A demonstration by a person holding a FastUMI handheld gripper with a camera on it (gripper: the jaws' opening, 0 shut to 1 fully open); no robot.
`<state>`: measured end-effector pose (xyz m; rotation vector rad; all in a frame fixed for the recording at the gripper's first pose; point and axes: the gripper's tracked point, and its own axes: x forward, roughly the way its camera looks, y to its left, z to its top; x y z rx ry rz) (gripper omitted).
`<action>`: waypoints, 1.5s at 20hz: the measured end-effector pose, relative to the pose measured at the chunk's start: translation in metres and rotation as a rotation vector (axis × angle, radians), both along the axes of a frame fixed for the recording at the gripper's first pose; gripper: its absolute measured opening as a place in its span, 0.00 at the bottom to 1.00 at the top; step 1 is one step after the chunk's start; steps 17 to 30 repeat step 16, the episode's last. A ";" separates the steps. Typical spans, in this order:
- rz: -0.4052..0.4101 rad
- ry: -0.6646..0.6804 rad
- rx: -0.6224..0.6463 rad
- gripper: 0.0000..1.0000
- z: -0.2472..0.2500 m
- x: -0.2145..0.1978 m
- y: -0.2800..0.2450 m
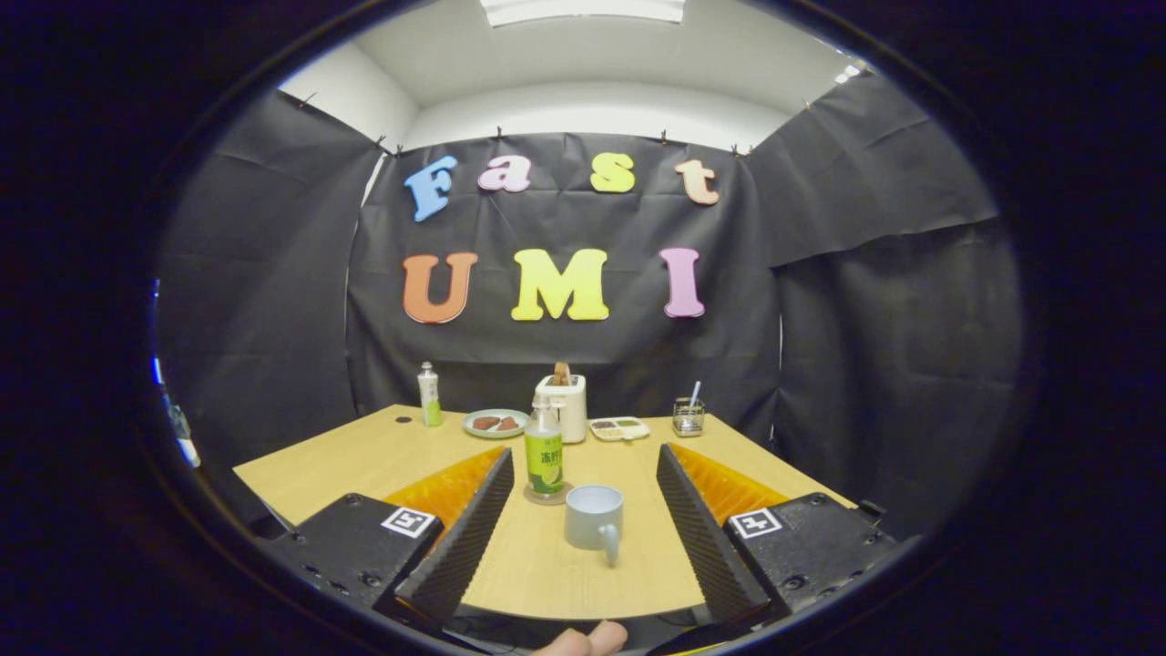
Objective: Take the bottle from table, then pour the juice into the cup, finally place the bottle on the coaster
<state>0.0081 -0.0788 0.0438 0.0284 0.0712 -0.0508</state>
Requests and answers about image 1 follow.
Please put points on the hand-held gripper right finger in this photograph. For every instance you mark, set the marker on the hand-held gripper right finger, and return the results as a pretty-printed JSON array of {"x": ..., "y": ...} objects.
[{"x": 710, "y": 551}]

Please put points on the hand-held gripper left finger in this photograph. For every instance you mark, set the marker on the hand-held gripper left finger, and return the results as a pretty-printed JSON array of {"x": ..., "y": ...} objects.
[{"x": 455, "y": 560}]

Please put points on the round brown coaster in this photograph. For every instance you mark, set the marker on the round brown coaster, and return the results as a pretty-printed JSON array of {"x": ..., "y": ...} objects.
[{"x": 531, "y": 497}]

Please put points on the pale blue cup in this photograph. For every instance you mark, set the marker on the pale blue cup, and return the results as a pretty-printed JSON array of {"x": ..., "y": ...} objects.
[{"x": 590, "y": 519}]

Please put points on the green label juice bottle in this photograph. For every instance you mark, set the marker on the green label juice bottle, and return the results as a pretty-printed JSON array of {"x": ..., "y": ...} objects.
[{"x": 545, "y": 460}]

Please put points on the white and green squeeze bottle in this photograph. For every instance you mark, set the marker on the white and green squeeze bottle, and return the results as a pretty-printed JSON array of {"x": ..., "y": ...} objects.
[{"x": 429, "y": 401}]

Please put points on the wooden table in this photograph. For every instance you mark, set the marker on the wooden table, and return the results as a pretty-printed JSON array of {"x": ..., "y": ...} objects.
[{"x": 537, "y": 574}]

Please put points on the pale green plate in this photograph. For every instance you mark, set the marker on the pale green plate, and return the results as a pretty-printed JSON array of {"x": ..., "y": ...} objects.
[{"x": 474, "y": 431}]

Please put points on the white divided snack tray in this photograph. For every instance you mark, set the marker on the white divided snack tray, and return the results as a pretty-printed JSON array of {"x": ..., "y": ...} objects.
[{"x": 619, "y": 428}]

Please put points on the black table clamp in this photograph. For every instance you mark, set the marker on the black table clamp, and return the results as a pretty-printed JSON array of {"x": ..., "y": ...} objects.
[{"x": 871, "y": 510}]

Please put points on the white toaster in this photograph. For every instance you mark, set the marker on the white toaster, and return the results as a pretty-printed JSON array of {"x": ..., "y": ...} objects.
[{"x": 574, "y": 415}]

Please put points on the brown toast slice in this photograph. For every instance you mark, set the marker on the brown toast slice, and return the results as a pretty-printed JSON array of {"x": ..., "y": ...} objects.
[{"x": 561, "y": 374}]

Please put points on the long ceiling light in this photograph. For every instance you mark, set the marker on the long ceiling light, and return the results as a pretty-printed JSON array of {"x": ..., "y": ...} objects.
[{"x": 583, "y": 9}]

